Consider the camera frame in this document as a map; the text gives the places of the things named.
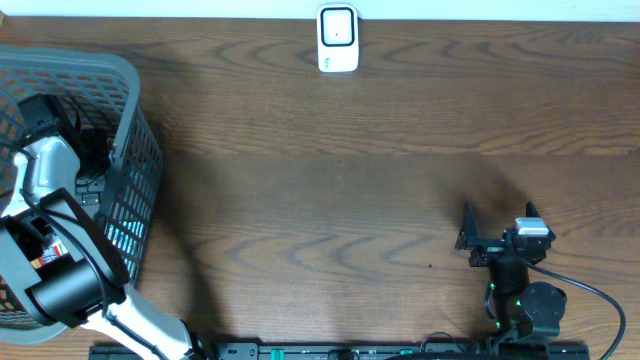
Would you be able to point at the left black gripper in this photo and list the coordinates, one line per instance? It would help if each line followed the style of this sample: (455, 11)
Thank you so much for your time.
(85, 178)

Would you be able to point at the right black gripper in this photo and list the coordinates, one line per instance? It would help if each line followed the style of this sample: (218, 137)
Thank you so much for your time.
(488, 249)

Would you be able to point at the cream snack bag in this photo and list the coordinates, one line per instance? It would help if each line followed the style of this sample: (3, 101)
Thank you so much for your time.
(52, 251)

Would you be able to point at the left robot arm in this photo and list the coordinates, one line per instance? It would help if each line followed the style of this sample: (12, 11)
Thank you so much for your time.
(59, 265)

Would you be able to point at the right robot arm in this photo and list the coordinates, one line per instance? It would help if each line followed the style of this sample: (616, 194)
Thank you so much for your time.
(523, 310)

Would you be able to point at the white barcode scanner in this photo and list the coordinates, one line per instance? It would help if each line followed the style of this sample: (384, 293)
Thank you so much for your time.
(337, 38)

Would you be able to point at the grey plastic basket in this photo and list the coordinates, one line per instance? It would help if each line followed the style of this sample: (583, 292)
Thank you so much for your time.
(106, 88)

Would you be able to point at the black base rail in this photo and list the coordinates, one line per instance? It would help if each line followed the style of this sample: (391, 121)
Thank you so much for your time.
(252, 351)

